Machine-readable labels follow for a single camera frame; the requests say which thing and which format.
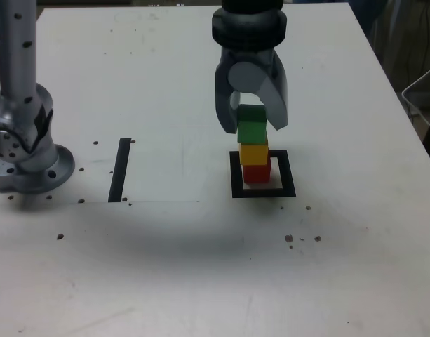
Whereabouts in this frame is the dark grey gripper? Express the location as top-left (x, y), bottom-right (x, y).
top-left (214, 46), bottom-right (290, 134)

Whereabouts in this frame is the black tape square outline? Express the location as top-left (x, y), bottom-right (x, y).
top-left (229, 150), bottom-right (297, 199)

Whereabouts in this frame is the red cube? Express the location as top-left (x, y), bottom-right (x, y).
top-left (241, 161), bottom-right (271, 184)

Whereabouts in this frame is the white cable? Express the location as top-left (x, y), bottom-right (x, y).
top-left (401, 59), bottom-right (430, 133)

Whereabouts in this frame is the black tape strip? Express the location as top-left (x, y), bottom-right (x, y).
top-left (107, 138), bottom-right (132, 204)

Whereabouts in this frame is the yellow cube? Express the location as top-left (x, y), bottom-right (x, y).
top-left (238, 143), bottom-right (270, 166)

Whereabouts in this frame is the green cube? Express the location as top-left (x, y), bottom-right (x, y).
top-left (237, 104), bottom-right (267, 145)

